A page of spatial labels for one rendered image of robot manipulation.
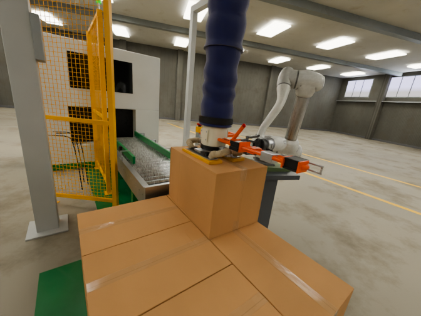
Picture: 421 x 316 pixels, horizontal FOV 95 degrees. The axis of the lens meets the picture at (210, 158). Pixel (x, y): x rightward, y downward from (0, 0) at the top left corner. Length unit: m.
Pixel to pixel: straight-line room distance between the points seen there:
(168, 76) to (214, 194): 11.74
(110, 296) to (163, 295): 0.20
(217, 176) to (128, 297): 0.62
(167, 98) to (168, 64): 1.88
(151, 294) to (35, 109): 1.64
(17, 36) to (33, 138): 0.72
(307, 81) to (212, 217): 1.16
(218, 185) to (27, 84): 1.63
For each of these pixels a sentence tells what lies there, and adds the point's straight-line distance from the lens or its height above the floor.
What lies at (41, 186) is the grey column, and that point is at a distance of 2.23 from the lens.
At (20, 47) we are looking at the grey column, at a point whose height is 1.53.
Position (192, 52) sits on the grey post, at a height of 2.31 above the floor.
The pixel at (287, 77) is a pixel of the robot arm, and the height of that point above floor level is 1.52.
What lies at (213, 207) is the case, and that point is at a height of 0.75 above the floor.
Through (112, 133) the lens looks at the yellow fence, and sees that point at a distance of 2.20.
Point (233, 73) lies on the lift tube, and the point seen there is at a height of 1.47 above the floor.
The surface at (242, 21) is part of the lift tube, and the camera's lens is 1.30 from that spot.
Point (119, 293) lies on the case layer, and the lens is 0.99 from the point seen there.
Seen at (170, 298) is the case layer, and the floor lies 0.54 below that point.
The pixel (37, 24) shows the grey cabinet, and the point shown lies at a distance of 2.07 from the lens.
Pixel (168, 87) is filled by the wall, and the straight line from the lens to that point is 12.53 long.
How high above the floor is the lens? 1.30
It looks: 16 degrees down
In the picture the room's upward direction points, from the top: 6 degrees clockwise
